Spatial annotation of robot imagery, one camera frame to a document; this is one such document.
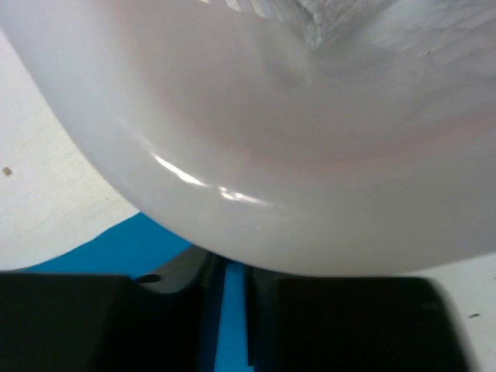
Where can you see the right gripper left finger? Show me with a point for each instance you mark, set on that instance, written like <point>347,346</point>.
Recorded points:
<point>166,320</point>

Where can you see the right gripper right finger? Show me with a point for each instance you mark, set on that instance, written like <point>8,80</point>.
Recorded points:
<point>297,323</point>

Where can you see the blue t-shirt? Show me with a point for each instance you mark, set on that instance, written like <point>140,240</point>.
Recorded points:
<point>137,246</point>

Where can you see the white plastic basket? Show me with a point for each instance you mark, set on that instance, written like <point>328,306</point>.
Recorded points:
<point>371,155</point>

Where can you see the grey t-shirt in basket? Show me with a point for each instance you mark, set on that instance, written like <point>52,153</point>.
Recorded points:
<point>328,20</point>

